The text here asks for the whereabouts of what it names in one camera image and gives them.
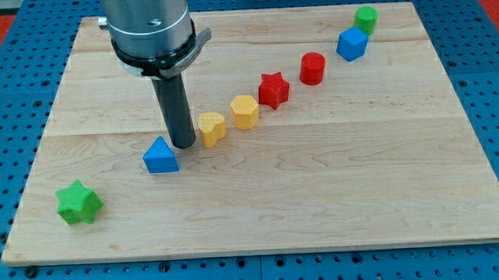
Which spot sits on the green star block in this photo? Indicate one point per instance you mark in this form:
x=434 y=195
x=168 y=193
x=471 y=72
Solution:
x=77 y=203

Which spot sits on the yellow hexagon block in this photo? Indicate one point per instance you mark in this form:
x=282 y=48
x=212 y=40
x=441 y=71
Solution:
x=244 y=110

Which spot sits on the red star block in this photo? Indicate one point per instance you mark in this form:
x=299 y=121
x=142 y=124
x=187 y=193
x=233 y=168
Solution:
x=273 y=90

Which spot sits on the blue cube block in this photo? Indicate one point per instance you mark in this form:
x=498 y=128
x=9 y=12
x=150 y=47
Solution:
x=352 y=44

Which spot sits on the yellow heart block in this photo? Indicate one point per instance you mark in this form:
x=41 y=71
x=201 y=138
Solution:
x=212 y=126

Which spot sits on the red cylinder block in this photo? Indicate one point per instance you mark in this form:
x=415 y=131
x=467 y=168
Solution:
x=312 y=68

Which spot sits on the wooden board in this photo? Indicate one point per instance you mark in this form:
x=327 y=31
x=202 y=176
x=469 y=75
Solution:
x=379 y=155

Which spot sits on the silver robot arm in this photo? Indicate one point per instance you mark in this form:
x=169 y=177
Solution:
x=151 y=35

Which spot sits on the blue triangle block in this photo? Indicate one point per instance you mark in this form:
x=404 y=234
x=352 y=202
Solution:
x=160 y=158

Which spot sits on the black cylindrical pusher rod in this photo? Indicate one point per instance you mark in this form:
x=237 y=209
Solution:
x=173 y=103

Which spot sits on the green cylinder block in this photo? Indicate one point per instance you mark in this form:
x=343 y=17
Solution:
x=365 y=19

